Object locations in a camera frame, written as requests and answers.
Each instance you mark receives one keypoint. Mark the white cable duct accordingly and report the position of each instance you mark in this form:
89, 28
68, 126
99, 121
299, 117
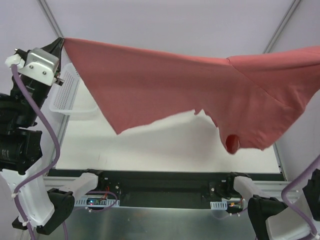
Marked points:
219, 205
96, 202

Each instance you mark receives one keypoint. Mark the white plastic basket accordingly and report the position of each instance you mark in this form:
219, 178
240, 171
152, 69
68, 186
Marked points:
72, 98

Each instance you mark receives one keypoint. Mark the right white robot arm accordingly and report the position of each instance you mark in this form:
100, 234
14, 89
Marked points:
273, 219

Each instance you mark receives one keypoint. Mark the right white cable duct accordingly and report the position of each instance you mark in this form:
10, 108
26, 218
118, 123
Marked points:
219, 205

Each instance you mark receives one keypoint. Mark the pink t shirt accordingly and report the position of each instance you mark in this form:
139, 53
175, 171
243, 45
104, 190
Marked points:
252, 99

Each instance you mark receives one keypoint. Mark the aluminium rail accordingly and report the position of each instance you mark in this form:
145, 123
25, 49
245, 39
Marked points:
272, 188

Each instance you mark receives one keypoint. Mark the left white cable duct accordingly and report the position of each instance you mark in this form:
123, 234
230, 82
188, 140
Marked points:
96, 202

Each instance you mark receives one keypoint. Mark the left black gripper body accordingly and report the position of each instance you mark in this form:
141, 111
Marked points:
53, 49

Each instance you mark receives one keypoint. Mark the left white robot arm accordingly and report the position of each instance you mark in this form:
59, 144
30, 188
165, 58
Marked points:
21, 164

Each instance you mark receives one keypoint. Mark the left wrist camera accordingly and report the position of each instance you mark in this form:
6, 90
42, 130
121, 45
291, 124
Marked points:
39, 65

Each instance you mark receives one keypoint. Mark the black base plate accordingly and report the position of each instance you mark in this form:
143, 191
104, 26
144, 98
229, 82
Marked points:
172, 190

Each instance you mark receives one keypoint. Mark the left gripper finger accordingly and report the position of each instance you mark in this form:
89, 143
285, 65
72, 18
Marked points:
58, 52
55, 48

